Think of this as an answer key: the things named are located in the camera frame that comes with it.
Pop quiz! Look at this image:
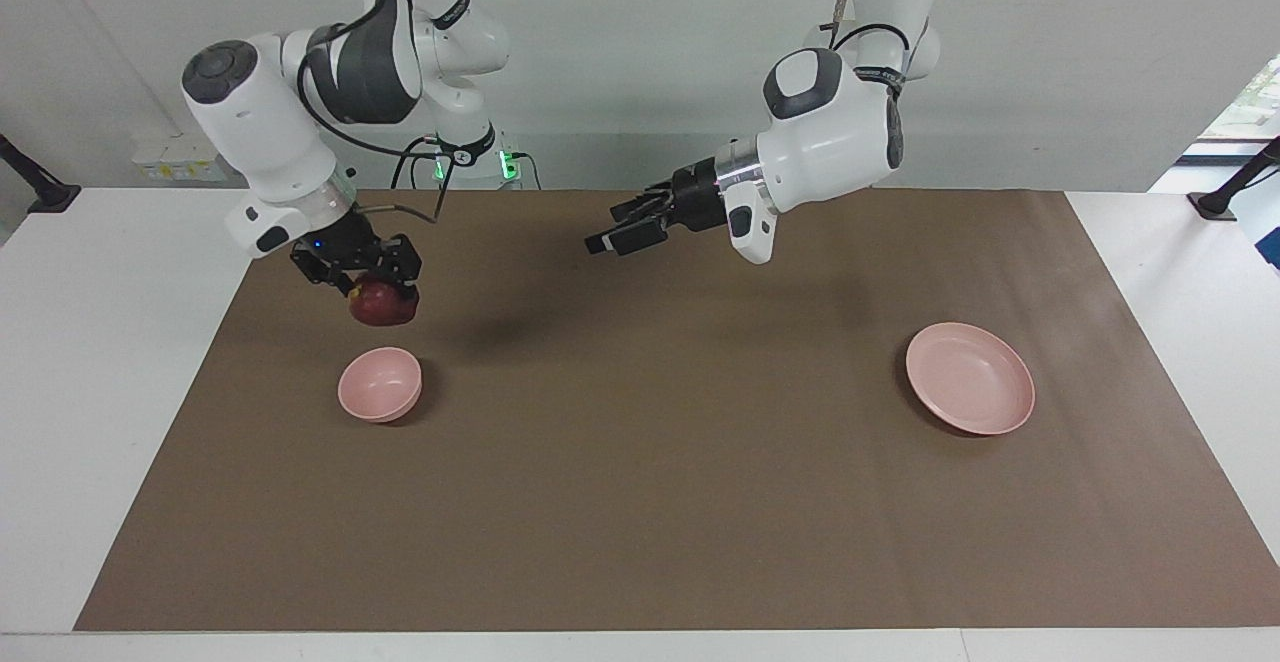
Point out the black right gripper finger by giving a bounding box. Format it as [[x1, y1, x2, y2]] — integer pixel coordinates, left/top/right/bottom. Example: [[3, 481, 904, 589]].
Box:
[[292, 242, 361, 299], [385, 235, 422, 293]]

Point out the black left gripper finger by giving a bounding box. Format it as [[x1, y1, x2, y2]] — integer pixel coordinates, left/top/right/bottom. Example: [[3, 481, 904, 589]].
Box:
[[610, 189, 679, 225], [585, 214, 671, 258]]

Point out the dark red apple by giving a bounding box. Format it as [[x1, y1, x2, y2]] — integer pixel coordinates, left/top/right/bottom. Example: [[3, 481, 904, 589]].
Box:
[[348, 277, 419, 328]]

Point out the pink bowl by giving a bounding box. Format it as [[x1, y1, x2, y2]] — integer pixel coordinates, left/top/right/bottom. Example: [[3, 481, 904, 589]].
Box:
[[337, 346, 423, 424]]

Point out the pink plate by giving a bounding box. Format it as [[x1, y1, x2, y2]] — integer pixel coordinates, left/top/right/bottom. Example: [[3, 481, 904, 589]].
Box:
[[905, 322, 1036, 436]]

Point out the white power strip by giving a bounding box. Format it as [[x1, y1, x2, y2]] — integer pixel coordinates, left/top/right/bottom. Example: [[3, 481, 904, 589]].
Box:
[[133, 137, 226, 183]]

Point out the brown table mat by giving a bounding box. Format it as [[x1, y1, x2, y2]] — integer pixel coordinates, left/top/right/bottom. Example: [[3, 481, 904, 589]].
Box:
[[73, 189, 1280, 633]]

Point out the black stand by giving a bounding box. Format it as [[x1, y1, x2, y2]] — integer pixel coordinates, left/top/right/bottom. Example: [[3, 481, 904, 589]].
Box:
[[0, 132, 83, 215], [1188, 137, 1280, 221]]

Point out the window with outdoor view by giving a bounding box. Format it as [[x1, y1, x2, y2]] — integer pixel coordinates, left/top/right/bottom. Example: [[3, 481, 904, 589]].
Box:
[[1185, 57, 1280, 158]]

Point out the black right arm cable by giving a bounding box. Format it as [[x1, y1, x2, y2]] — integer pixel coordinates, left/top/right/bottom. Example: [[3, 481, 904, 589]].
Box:
[[295, 0, 456, 228]]

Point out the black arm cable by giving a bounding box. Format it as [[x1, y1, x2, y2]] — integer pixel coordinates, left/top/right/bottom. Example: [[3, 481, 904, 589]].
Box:
[[825, 0, 911, 168], [295, 0, 456, 228]]

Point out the black base cable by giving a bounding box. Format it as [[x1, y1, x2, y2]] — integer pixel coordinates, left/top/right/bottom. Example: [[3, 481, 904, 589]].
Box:
[[390, 135, 446, 190]]

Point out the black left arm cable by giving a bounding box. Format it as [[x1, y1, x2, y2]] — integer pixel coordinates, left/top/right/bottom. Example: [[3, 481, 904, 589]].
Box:
[[825, 0, 911, 168]]

